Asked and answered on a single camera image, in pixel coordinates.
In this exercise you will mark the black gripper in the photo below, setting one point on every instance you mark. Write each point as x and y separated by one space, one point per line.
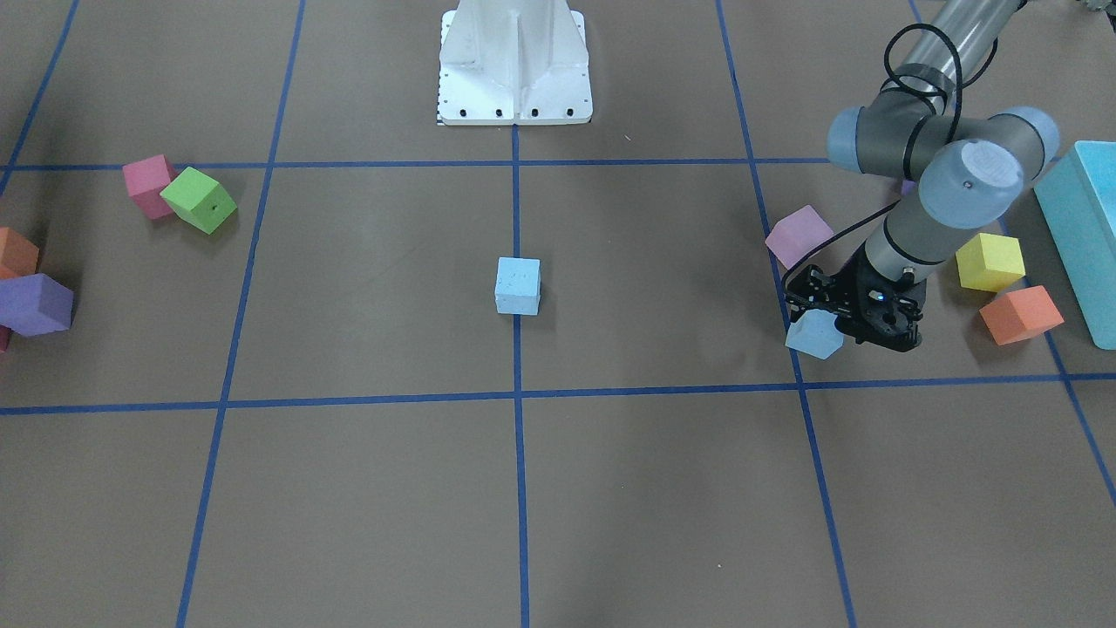
854 290

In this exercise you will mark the light blue foam cube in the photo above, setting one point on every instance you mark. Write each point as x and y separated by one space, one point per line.
815 333
517 289

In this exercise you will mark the second grey robot arm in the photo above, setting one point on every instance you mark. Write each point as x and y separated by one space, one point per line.
967 172

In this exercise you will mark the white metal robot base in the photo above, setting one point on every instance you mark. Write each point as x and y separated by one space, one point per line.
514 63

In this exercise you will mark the lilac pink foam cube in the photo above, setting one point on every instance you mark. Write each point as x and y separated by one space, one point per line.
795 235

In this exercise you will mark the yellow foam cube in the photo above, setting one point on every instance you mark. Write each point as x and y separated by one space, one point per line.
990 262

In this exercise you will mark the orange foam cube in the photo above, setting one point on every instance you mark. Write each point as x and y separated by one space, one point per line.
1021 314
19 256

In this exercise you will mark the large cyan foam block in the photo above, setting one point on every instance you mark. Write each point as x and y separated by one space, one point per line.
1077 198

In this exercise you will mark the brown paper table cover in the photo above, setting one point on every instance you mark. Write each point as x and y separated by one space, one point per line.
316 415

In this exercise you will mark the green foam cube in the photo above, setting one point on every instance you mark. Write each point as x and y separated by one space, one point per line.
199 200

